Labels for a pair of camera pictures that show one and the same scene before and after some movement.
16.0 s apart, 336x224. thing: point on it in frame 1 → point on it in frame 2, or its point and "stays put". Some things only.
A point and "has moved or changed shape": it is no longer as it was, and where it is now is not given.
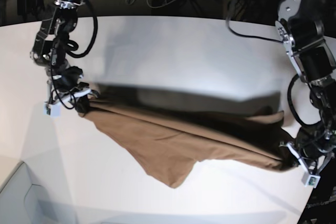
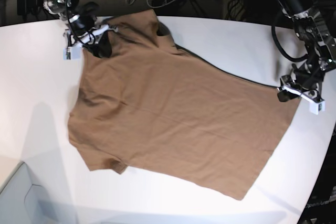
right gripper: x=315 y=141 → x=301 y=82
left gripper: x=65 y=86 → x=84 y=30
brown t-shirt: x=167 y=140 has moved or changed shape
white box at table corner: x=23 y=202 stays put
